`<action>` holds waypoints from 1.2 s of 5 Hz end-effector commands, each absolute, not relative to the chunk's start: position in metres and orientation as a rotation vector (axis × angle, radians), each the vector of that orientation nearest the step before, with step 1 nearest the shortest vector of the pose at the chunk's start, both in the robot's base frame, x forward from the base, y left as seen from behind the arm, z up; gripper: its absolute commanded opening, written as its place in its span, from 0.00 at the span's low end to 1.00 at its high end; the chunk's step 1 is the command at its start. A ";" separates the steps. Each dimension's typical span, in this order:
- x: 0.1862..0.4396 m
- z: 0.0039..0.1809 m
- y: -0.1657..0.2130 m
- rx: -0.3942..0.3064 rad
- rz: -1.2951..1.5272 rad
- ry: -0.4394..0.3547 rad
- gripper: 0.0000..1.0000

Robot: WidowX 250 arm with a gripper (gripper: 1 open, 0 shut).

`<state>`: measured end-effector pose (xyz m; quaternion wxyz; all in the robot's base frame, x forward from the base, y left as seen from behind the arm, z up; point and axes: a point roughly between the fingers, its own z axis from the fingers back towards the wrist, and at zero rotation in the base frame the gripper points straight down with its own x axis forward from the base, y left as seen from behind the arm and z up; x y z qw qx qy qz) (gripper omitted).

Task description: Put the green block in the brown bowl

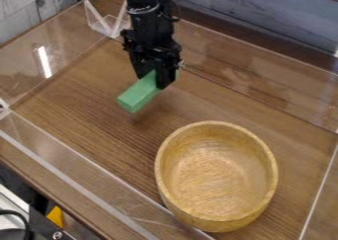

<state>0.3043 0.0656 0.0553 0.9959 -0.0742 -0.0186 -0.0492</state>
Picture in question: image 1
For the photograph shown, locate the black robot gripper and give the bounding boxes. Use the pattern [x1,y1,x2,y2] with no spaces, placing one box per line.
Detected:
[120,5,181,89]

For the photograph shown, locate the green rectangular block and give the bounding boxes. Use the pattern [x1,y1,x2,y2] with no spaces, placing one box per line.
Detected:
[118,70,162,114]

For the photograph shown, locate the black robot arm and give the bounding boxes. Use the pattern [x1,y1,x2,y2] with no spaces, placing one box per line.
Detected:
[120,0,182,89]

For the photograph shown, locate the brown wooden bowl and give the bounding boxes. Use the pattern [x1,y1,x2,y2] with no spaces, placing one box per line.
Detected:
[155,120,279,232]

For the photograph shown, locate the black and yellow equipment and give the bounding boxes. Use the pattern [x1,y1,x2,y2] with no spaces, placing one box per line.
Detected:
[30,197,79,240]

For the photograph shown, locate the clear acrylic corner bracket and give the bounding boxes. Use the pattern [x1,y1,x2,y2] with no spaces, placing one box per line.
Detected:
[83,0,131,39]

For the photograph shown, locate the black cable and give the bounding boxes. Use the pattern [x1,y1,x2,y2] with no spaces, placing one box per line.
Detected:
[0,208,34,240]

